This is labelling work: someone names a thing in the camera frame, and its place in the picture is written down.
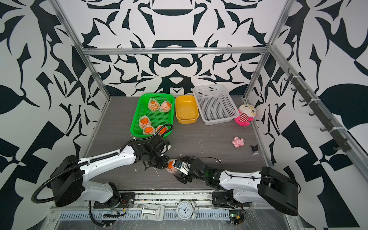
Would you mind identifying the white perforated plastic basket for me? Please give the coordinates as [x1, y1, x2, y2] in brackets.
[193, 84, 240, 126]

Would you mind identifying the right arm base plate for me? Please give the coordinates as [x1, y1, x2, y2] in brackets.
[212, 190, 252, 209]

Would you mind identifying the small black figurine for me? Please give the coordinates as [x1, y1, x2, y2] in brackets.
[250, 145, 259, 155]

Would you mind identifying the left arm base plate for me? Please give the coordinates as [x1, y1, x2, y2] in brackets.
[93, 192, 136, 209]

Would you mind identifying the pink white plush doll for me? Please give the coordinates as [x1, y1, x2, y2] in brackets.
[234, 104, 257, 127]

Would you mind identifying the netted orange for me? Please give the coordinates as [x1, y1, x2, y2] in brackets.
[148, 98, 161, 112]
[155, 125, 167, 136]
[143, 125, 156, 135]
[139, 115, 151, 129]
[159, 101, 172, 113]

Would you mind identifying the netted orange front middle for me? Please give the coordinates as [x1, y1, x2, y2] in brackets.
[143, 125, 156, 135]

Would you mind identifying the netted orange back left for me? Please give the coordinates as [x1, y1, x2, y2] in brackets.
[148, 98, 161, 112]

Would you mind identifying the white rectangular device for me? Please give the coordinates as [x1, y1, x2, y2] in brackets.
[141, 204, 165, 221]

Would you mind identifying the yellow plastic tub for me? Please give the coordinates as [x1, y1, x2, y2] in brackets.
[175, 95, 199, 124]

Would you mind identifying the netted orange back right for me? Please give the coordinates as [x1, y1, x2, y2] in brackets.
[159, 101, 172, 113]

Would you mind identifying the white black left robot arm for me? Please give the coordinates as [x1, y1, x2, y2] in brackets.
[31, 124, 173, 228]

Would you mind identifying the small circuit board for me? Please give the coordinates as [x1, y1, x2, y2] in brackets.
[229, 209, 246, 226]

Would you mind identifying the small pink pig toy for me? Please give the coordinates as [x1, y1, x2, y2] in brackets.
[232, 137, 244, 148]

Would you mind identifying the green plastic basket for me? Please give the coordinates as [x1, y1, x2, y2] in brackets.
[130, 94, 175, 138]

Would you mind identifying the netted orange front right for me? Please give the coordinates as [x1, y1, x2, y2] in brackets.
[155, 125, 167, 136]

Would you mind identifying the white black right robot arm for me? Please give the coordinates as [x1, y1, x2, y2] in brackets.
[169, 156, 300, 216]

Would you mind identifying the black hook rail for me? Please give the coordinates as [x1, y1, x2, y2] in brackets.
[285, 73, 352, 152]

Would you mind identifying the white foam net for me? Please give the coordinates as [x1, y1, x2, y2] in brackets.
[166, 159, 178, 174]

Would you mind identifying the netted orange front left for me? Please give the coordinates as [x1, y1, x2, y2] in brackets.
[139, 115, 151, 129]

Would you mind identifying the white analog clock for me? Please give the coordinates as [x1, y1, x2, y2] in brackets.
[176, 200, 196, 221]

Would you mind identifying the orange being unwrapped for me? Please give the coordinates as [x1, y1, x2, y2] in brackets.
[167, 161, 175, 171]

